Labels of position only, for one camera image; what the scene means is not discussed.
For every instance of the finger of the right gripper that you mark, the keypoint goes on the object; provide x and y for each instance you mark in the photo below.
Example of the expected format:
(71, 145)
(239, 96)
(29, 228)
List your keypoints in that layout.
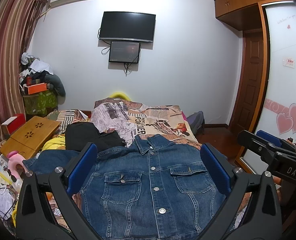
(270, 138)

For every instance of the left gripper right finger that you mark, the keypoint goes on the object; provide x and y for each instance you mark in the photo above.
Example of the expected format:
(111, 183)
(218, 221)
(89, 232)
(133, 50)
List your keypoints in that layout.
(251, 209)

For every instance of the blue denim jacket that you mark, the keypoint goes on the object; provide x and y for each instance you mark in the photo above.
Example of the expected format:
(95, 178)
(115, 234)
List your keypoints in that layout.
(50, 205)

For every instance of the white clothes on pile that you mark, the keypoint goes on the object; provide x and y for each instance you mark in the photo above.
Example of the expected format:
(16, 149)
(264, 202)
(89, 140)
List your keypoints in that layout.
(35, 64)

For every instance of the brown wooden door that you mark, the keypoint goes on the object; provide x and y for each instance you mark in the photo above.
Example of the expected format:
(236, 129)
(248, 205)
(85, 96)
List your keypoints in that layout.
(250, 81)

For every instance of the yellow duck plush blanket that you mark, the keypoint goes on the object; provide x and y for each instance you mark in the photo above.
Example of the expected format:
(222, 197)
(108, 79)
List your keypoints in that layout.
(56, 143)

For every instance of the bamboo lap desk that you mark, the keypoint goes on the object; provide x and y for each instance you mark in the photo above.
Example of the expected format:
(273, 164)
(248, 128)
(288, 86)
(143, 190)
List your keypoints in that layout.
(30, 138)

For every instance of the grey backpack on floor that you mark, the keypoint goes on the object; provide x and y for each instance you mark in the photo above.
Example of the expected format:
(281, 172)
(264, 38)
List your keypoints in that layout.
(196, 122)

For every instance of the black folded garment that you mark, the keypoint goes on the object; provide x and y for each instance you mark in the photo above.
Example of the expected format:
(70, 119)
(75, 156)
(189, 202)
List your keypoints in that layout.
(78, 134)

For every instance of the red box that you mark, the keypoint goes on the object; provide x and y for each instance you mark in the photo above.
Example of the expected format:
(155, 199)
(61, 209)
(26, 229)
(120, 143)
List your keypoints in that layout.
(13, 123)

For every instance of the striped patterned pillow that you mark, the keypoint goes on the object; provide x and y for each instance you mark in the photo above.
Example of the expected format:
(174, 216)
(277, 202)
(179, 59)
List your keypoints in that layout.
(66, 117)

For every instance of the green storage box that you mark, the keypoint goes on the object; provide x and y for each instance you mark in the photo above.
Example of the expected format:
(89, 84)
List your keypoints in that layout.
(40, 104)

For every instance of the orange shoe box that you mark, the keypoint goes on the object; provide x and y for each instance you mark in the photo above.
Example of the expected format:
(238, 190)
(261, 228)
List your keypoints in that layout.
(33, 89)

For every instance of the newspaper print bed quilt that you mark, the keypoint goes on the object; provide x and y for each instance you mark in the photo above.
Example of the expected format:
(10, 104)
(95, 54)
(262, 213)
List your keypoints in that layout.
(143, 122)

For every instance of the yellow headboard object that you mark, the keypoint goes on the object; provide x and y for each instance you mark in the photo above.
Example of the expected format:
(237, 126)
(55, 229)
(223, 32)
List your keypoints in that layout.
(120, 95)

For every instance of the striped red curtain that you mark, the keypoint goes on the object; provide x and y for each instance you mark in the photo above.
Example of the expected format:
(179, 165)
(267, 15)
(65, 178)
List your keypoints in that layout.
(18, 19)

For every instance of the small wall monitor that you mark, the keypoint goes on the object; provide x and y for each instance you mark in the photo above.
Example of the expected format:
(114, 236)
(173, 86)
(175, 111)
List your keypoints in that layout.
(124, 52)

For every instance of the large wall television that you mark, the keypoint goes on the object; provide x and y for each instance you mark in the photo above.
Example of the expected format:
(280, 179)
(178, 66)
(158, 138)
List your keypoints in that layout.
(130, 26)

